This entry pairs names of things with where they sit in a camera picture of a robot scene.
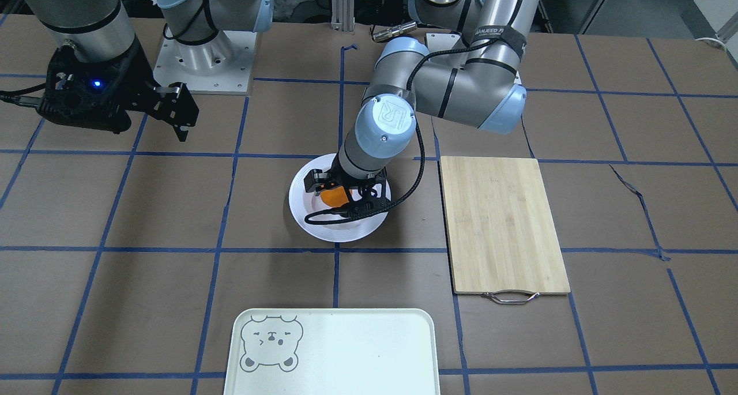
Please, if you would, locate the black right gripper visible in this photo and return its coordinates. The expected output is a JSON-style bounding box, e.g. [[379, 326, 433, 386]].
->
[[35, 38, 199, 142]]

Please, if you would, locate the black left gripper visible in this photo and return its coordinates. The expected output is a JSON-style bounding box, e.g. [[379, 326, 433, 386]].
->
[[303, 166, 391, 219]]

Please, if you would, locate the orange fruit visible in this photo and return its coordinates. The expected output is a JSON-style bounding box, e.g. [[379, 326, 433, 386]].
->
[[319, 187, 350, 208]]

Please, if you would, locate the white round plate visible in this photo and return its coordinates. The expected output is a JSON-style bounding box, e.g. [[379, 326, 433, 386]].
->
[[288, 153, 388, 243]]

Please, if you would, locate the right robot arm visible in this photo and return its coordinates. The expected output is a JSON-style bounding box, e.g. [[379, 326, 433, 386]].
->
[[2, 0, 274, 142]]

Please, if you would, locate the cream bear tray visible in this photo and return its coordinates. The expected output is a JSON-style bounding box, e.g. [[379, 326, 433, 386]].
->
[[223, 308, 441, 394]]

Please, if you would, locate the bamboo cutting board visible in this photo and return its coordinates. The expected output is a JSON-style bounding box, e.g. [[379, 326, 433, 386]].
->
[[439, 156, 570, 304]]

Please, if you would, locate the aluminium frame post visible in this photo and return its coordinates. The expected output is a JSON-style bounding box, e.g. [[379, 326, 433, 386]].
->
[[330, 0, 355, 35]]

